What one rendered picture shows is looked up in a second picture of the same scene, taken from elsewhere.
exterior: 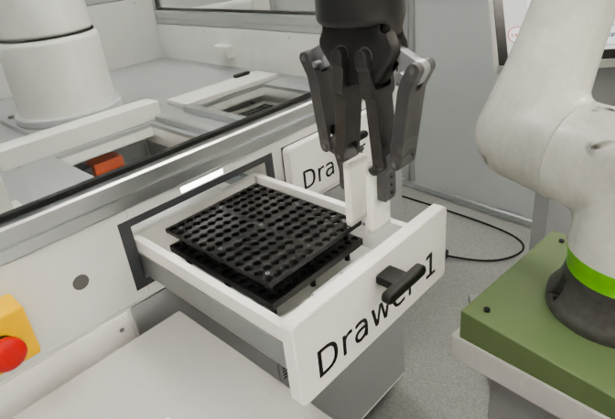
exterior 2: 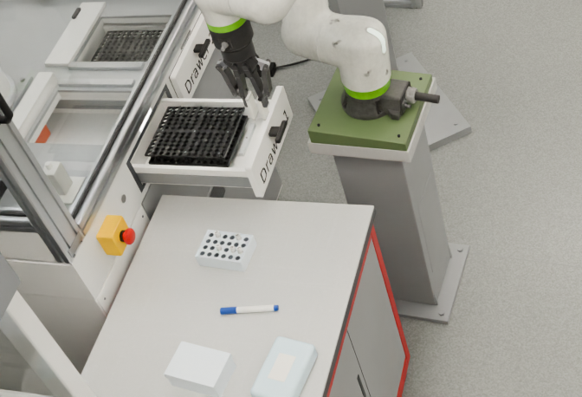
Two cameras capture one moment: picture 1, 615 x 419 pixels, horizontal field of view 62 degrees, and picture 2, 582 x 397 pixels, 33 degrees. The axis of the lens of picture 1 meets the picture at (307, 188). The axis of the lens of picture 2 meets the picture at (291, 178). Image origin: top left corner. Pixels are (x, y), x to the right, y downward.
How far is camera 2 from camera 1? 1.82 m
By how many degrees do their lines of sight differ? 23
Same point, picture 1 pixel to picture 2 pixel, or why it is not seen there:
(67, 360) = not seen: hidden behind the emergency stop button
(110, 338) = (139, 222)
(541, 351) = (345, 133)
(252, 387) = (229, 206)
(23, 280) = (108, 206)
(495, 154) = (296, 50)
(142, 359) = (165, 222)
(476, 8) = not seen: outside the picture
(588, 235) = (346, 78)
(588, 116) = (329, 28)
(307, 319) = (254, 162)
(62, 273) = (117, 197)
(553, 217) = not seen: hidden behind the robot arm
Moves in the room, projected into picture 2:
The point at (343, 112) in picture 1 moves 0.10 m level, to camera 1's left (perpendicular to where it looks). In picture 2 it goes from (241, 82) to (203, 104)
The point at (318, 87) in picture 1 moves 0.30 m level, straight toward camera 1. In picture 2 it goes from (227, 75) to (285, 147)
